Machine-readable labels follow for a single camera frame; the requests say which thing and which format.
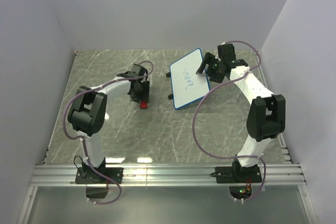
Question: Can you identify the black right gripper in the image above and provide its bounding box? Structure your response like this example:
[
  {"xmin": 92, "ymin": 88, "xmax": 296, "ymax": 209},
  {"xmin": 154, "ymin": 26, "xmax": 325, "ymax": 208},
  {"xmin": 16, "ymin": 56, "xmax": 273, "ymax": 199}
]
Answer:
[{"xmin": 196, "ymin": 52, "xmax": 225, "ymax": 83}]

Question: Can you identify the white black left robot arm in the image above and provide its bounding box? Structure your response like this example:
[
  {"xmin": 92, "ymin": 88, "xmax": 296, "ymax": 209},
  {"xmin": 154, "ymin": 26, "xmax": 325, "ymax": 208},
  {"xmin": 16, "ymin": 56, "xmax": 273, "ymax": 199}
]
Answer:
[{"xmin": 62, "ymin": 64, "xmax": 152, "ymax": 183}]

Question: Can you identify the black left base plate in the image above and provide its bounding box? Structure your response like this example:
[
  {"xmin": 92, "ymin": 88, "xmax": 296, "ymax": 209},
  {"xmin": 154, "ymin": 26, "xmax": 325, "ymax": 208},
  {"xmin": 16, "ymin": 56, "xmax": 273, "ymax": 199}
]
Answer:
[{"xmin": 75, "ymin": 167, "xmax": 123, "ymax": 184}]

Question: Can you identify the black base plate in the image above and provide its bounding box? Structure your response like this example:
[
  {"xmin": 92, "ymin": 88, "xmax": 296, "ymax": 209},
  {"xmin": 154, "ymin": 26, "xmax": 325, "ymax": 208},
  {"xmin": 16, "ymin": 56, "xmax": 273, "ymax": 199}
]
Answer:
[
  {"xmin": 75, "ymin": 167, "xmax": 123, "ymax": 184},
  {"xmin": 211, "ymin": 165, "xmax": 262, "ymax": 184}
]

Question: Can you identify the aluminium mounting rail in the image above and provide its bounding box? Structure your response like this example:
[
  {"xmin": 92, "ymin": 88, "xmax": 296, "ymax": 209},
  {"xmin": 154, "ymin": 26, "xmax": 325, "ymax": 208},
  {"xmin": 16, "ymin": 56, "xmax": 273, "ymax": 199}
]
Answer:
[{"xmin": 29, "ymin": 163, "xmax": 306, "ymax": 187}]

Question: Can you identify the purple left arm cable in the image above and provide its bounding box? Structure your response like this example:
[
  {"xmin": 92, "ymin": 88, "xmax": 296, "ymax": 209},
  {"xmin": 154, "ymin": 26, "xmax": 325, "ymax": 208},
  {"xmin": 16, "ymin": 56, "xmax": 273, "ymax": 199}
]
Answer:
[{"xmin": 64, "ymin": 60, "xmax": 154, "ymax": 205}]

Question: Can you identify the red whiteboard eraser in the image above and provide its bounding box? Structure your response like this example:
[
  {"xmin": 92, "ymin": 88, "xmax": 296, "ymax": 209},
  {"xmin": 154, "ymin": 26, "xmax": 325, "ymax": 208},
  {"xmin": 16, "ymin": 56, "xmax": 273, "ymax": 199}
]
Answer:
[{"xmin": 140, "ymin": 101, "xmax": 148, "ymax": 109}]

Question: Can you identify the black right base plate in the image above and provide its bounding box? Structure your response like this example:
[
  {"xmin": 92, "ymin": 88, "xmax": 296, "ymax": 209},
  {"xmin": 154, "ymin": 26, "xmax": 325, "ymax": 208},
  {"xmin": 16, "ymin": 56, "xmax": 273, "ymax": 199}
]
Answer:
[{"xmin": 211, "ymin": 165, "xmax": 262, "ymax": 184}]

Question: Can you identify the blue framed small whiteboard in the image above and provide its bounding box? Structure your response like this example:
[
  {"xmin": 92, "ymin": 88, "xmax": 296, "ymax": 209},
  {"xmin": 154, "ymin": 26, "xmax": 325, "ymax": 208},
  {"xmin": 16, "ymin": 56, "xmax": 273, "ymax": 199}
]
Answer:
[{"xmin": 170, "ymin": 48, "xmax": 210, "ymax": 110}]

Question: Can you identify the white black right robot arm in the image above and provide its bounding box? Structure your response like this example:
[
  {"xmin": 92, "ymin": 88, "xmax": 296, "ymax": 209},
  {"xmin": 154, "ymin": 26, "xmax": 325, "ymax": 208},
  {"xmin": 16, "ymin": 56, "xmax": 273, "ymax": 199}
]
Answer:
[{"xmin": 196, "ymin": 43, "xmax": 286, "ymax": 182}]

